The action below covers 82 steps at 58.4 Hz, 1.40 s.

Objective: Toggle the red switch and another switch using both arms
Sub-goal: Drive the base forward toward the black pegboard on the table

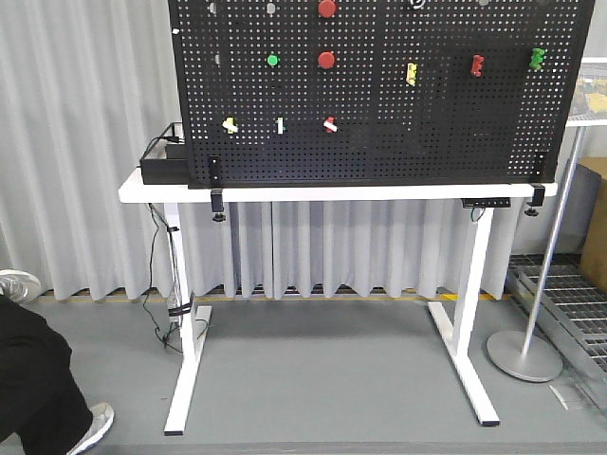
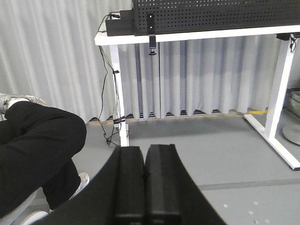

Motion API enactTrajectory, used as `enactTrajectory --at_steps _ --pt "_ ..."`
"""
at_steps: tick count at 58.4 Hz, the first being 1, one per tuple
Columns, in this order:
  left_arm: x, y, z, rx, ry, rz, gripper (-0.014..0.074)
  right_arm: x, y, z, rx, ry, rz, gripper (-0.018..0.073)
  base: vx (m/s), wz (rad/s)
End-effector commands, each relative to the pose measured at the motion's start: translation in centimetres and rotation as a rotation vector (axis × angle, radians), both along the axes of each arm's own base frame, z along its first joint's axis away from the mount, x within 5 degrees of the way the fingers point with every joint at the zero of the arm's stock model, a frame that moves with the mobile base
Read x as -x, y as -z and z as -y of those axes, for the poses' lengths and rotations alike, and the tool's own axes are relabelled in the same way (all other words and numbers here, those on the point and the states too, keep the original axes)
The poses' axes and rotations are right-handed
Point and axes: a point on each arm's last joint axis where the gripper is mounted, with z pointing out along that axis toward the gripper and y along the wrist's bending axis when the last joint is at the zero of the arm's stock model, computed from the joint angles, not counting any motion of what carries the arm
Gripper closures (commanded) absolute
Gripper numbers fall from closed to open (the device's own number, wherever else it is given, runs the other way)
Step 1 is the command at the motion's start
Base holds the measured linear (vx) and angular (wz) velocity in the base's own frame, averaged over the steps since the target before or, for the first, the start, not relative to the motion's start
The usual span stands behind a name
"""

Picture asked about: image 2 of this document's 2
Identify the white standing desk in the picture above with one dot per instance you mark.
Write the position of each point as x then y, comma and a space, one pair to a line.
283, 68

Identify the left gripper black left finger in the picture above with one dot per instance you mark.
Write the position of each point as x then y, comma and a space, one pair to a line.
115, 196

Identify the white pleated curtain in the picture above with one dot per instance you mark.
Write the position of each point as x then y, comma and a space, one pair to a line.
47, 50

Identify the black desk control box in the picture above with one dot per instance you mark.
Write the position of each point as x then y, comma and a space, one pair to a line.
287, 36

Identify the white sneaker raised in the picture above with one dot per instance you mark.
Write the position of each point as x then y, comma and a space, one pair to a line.
7, 100

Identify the person's leg in black trousers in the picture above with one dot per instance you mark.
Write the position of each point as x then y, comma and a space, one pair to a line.
37, 144

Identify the round grey stand base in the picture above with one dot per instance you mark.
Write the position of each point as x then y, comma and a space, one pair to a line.
292, 133

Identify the white sneaker on floor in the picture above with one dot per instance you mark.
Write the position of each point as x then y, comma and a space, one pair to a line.
85, 179

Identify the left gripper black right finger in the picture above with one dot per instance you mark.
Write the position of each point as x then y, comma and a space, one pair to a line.
171, 195

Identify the black pegboard clamp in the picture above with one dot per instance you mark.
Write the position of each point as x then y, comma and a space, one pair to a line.
152, 39

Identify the black perforated pegboard panel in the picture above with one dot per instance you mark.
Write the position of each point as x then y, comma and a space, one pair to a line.
178, 16

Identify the black box on desk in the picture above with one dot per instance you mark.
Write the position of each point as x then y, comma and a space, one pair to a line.
120, 23

